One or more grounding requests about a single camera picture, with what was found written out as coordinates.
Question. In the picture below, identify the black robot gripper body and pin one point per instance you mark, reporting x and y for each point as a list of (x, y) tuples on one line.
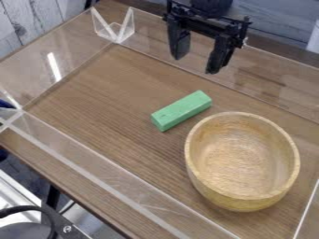
[(206, 17)]

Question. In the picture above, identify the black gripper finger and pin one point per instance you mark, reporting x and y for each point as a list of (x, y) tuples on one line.
[(179, 40), (220, 54)]

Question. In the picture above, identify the green rectangular block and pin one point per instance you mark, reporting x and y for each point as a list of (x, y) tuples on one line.
[(180, 110)]

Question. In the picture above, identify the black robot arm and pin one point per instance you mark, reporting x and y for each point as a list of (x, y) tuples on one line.
[(204, 17)]

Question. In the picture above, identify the brown wooden bowl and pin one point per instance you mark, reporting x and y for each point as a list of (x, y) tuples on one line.
[(242, 161)]

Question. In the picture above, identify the blue object at edge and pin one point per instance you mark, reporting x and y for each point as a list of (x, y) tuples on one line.
[(4, 104)]

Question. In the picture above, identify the black table leg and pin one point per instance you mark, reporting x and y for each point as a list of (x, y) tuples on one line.
[(54, 197)]

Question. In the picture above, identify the clear acrylic corner bracket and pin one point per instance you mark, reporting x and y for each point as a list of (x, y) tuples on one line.
[(115, 32)]

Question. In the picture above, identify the clear acrylic tray wall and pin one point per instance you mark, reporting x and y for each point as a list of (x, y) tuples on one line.
[(136, 208)]

